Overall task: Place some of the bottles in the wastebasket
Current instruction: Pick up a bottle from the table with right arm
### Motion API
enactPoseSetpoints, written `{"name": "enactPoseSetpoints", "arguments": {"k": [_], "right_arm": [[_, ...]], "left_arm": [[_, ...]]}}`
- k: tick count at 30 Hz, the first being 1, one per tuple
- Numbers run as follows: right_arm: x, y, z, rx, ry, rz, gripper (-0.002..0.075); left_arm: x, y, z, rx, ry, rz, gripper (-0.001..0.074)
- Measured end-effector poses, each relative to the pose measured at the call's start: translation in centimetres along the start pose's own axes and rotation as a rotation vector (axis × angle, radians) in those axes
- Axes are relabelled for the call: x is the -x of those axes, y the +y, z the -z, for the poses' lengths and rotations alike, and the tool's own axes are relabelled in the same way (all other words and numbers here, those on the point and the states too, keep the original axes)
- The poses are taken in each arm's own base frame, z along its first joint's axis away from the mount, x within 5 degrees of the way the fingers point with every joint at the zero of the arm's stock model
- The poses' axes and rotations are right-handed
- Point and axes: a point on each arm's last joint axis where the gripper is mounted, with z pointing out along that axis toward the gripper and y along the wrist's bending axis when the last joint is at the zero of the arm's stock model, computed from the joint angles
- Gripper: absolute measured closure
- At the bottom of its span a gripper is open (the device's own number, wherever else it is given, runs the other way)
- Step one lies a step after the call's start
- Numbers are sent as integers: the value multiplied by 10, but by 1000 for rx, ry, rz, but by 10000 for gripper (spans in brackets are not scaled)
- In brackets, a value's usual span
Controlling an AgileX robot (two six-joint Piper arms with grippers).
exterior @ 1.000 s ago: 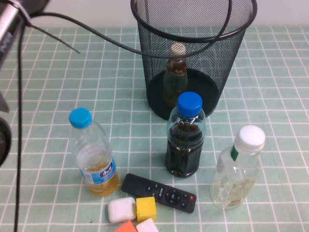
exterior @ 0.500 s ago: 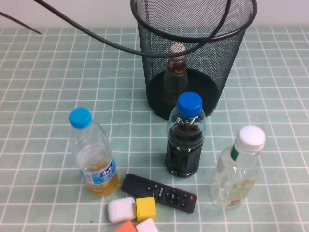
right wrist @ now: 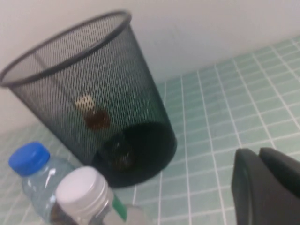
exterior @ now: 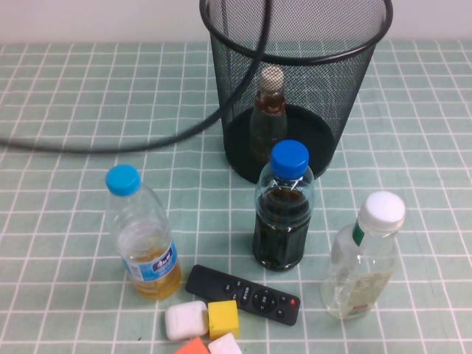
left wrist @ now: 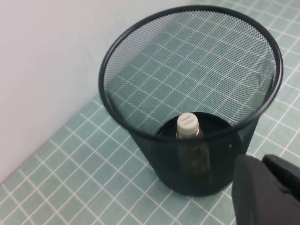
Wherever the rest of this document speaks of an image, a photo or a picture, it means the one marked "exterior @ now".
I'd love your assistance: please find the small bottle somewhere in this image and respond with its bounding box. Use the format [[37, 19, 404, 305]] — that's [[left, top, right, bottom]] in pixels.
[[249, 66, 288, 165]]

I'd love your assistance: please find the black mesh wastebasket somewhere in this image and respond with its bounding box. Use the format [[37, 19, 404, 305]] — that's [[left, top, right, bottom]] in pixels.
[[198, 0, 394, 185]]

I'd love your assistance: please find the dark liquid bottle, blue cap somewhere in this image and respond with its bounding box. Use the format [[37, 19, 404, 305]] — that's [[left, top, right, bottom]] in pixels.
[[251, 139, 316, 273]]

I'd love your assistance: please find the yellow liquid bottle, light-blue cap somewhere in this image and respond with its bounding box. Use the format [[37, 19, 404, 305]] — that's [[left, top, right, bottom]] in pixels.
[[104, 164, 183, 302]]

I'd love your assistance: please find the black remote control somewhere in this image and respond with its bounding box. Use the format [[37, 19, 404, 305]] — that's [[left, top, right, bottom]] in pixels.
[[184, 263, 302, 327]]

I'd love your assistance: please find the yellow cube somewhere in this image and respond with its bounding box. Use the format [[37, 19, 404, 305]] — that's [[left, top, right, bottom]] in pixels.
[[207, 299, 240, 340]]

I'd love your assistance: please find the white earbud case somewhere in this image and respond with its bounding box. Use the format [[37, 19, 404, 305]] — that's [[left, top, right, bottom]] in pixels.
[[164, 300, 209, 341]]

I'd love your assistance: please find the clear bottle, white cap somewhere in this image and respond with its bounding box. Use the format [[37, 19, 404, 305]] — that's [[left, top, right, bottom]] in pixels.
[[319, 190, 406, 321]]

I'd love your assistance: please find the white block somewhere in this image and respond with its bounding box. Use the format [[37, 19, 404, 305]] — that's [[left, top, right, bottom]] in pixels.
[[207, 332, 244, 354]]

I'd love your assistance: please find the orange block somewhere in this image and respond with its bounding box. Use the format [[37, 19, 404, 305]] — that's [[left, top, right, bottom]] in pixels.
[[173, 336, 213, 354]]

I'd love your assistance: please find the green grid tablecloth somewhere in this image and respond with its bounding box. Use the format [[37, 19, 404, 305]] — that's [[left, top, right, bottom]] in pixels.
[[0, 38, 472, 354]]

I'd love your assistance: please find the thick black cable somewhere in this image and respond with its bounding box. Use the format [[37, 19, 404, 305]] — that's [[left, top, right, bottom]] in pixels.
[[0, 0, 274, 155]]

